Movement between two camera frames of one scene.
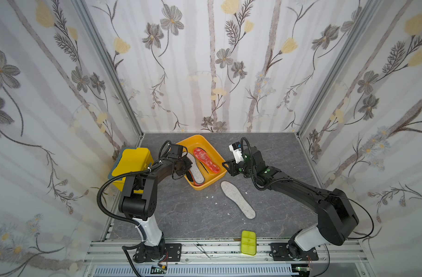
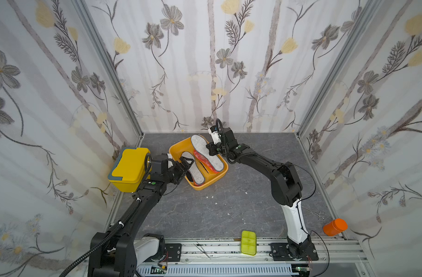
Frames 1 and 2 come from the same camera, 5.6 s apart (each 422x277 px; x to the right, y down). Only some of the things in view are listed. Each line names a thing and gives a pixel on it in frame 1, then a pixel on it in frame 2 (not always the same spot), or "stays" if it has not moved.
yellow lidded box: x=131 y=160 stays
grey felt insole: x=235 y=195 to x=199 y=145
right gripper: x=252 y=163 to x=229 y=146
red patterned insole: x=201 y=155 stays
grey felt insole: x=197 y=176 stays
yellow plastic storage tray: x=199 y=142 stays
